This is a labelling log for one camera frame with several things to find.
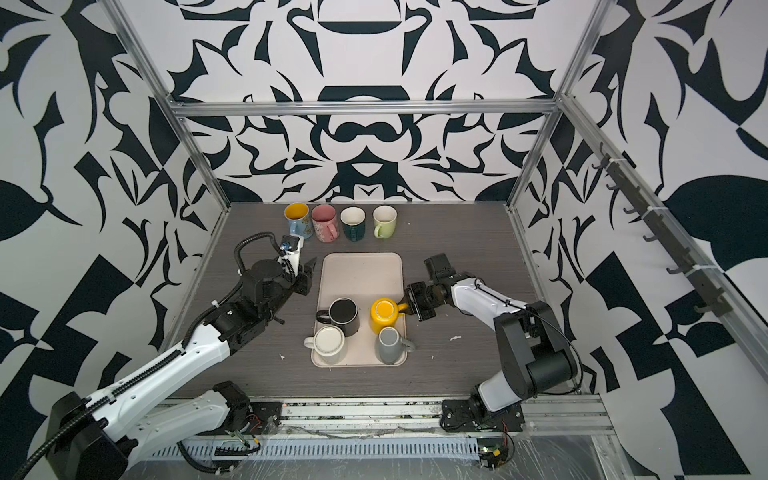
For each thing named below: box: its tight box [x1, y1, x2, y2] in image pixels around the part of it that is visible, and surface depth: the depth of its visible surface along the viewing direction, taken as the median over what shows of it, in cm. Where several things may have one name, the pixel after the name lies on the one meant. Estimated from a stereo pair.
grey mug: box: [376, 326, 415, 365], surface depth 79 cm
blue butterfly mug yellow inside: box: [284, 202, 314, 239], surface depth 105 cm
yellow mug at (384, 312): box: [370, 298, 408, 334], surface depth 84 cm
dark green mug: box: [340, 206, 366, 242], surface depth 104 cm
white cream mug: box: [304, 324, 346, 365], surface depth 81 cm
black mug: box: [315, 296, 359, 337], surface depth 85 cm
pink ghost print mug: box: [311, 204, 340, 243], surface depth 104 cm
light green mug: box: [372, 205, 398, 239], surface depth 107 cm
